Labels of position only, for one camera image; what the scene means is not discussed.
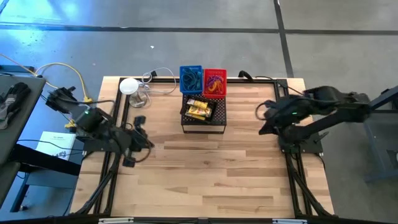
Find blue gray metal table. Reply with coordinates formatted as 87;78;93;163
362;84;398;189

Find black plastic basket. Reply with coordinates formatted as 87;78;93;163
181;94;219;124

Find black aluminium table frame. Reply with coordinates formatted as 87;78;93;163
70;77;336;218

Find white dome desk lamp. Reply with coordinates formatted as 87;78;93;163
119;77;149;109

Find blue plastic basket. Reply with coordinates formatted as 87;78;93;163
178;65;204;95

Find dark gray side table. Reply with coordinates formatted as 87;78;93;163
0;74;47;166

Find red plastic basket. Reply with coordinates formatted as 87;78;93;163
202;68;228;99

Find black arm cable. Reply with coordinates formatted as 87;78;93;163
254;75;307;96

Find gray black work gloves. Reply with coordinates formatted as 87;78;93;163
0;82;32;131

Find black perforated metal shelf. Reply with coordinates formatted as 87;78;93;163
180;68;228;135

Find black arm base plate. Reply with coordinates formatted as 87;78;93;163
278;129;330;154
76;127;129;153

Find silver edge bracket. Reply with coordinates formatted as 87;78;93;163
98;217;135;224
272;218;308;224

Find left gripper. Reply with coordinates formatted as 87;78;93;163
126;124;155;154

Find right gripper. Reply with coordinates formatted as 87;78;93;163
258;98;301;136

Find black cable loop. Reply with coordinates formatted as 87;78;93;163
238;70;255;82

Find white booklet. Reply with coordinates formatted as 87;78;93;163
35;131;77;162

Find blue gray metal stand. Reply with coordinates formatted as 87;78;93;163
9;169;80;214

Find white lamp cable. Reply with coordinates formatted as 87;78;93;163
141;67;177;96

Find orange spiral hair tie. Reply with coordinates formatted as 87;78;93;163
210;82;224;95

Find black bench bar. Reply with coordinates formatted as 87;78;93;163
9;143;82;177

